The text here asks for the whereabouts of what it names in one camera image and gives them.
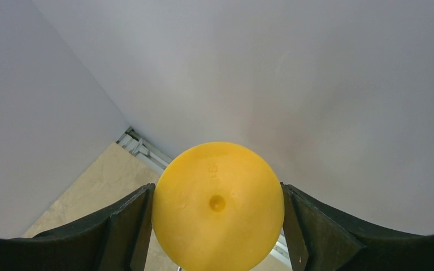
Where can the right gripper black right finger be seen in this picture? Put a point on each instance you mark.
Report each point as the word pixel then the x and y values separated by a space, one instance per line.
pixel 321 237

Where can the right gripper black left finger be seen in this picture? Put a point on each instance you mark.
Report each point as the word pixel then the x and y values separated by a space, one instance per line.
pixel 116 237

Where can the orange wine glass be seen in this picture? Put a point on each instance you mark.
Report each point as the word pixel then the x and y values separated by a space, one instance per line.
pixel 218 206

